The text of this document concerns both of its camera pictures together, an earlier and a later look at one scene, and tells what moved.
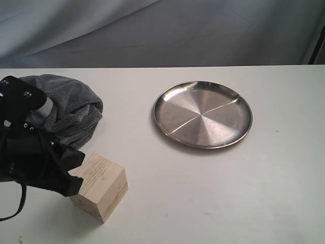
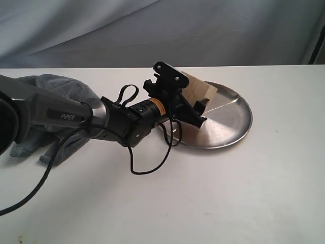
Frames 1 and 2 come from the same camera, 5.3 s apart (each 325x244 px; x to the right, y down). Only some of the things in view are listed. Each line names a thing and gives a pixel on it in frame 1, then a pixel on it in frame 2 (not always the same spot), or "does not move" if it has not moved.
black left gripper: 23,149 -> 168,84
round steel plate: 203,115 does not move
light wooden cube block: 104,185 -> 198,89
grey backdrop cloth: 75,33 does not move
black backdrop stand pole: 313,58 does not move
